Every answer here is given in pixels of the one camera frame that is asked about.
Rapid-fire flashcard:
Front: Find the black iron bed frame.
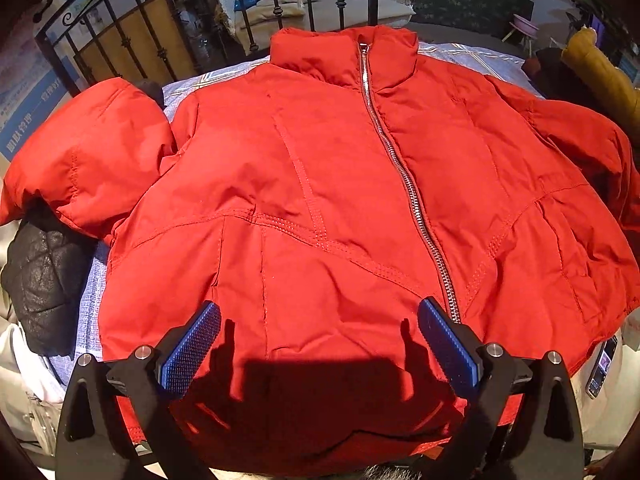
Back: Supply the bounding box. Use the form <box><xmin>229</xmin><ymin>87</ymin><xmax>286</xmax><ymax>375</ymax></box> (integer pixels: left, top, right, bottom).
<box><xmin>35</xmin><ymin>0</ymin><xmax>378</xmax><ymax>96</ymax></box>

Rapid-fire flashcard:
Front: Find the mustard yellow puffer jacket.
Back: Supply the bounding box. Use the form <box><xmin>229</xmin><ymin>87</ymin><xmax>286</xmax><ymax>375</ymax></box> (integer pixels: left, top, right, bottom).
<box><xmin>561</xmin><ymin>27</ymin><xmax>639</xmax><ymax>144</ymax></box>

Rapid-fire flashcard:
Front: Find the black quilted leather jacket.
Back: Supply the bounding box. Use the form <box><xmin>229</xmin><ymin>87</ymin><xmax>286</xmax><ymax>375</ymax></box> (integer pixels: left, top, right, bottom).
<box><xmin>1</xmin><ymin>202</ymin><xmax>98</xmax><ymax>356</ymax></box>

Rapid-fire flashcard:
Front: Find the pink small stool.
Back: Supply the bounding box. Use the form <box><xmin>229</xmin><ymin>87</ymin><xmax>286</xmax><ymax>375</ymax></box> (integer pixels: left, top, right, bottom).
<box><xmin>501</xmin><ymin>14</ymin><xmax>539</xmax><ymax>56</ymax></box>

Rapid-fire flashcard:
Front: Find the blue wall poster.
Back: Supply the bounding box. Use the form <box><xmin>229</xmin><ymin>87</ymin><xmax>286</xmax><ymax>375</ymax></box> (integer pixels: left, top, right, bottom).
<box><xmin>1</xmin><ymin>70</ymin><xmax>67</xmax><ymax>162</ymax></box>

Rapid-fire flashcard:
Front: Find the purple plaid bed sheet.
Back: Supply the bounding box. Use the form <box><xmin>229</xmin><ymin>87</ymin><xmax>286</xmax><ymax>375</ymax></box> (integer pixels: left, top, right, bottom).
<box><xmin>48</xmin><ymin>41</ymin><xmax>539</xmax><ymax>387</ymax></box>

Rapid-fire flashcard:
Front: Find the red puffer jacket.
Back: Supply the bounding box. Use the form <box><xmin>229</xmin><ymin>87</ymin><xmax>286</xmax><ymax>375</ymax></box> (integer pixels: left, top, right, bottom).
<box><xmin>1</xmin><ymin>26</ymin><xmax>639</xmax><ymax>476</ymax></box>

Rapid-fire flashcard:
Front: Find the dark maroon garment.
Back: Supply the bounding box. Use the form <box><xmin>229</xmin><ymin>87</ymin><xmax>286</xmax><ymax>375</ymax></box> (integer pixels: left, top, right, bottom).
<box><xmin>522</xmin><ymin>47</ymin><xmax>604</xmax><ymax>113</ymax></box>

